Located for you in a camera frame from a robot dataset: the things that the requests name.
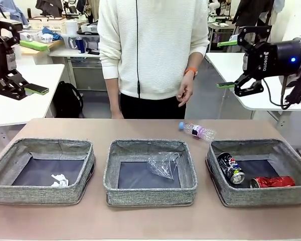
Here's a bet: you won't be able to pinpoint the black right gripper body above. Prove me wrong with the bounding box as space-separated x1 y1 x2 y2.
242 39 301 80

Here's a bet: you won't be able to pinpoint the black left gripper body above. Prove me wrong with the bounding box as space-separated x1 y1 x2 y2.
0 45 17 81

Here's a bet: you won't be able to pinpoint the crushed black soda can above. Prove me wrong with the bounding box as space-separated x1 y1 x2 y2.
217 152 245 185

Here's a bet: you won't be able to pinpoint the crushed red soda can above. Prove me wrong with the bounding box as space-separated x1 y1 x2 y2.
249 175 296 189

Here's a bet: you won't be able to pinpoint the white paper ball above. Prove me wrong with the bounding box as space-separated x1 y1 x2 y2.
51 173 70 188

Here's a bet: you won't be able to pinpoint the clear plastic cup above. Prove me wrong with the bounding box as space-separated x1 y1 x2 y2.
147 151 183 180

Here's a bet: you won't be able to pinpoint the person's left forearm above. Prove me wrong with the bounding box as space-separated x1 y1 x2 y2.
188 51 204 73

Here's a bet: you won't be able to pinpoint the person's right forearm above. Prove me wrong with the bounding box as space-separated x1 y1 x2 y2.
107 77 121 114

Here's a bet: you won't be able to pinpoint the person's left hand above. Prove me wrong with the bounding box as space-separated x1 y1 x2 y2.
177 74 194 108

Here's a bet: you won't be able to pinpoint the clear plastic basket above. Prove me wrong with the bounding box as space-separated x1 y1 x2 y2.
19 29 42 43

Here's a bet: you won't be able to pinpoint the large white table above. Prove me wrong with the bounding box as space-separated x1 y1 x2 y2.
205 52 301 131

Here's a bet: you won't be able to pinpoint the hanging dark jacket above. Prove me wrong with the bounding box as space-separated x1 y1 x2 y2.
234 0 275 27

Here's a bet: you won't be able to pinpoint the blue denim garment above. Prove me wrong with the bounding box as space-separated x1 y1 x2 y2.
0 0 31 26

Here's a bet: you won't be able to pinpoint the white side table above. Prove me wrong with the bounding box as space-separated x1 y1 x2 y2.
0 63 66 129

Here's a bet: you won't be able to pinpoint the cream plastic crate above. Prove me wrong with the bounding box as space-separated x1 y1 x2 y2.
29 17 67 35

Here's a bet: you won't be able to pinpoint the wooden table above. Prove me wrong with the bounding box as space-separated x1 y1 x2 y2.
15 39 65 65

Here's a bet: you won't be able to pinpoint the dark grey garment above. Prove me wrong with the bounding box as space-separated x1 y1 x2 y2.
35 0 64 17

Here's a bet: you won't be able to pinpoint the blue cloth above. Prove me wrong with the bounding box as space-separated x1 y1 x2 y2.
42 27 64 41

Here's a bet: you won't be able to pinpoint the black backpack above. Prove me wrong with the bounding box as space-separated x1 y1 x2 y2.
52 80 84 118

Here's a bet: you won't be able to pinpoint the white shelf table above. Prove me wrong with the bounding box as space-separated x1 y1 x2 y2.
48 49 102 60

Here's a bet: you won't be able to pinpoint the orange band smartwatch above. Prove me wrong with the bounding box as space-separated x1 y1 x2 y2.
184 68 199 80

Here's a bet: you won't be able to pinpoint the white paper roll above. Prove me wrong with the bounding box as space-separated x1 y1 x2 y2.
64 19 78 36

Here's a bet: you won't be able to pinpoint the clear bottle with blue cap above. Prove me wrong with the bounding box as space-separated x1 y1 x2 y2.
178 122 217 141

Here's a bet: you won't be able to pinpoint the clear storage bin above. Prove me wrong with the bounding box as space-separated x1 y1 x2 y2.
62 34 101 51

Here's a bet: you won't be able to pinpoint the person in white sweater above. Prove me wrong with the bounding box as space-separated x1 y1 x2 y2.
97 0 211 100

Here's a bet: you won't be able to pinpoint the person's black trousers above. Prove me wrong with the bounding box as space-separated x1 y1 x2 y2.
119 92 188 120

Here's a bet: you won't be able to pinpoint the grey fabric basket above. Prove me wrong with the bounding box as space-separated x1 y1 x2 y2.
205 139 301 208
0 137 96 205
102 139 199 208

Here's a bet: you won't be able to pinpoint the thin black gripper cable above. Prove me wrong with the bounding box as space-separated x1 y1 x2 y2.
262 76 291 110

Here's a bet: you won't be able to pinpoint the thin black cord on sweater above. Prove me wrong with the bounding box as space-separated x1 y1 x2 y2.
135 0 141 98

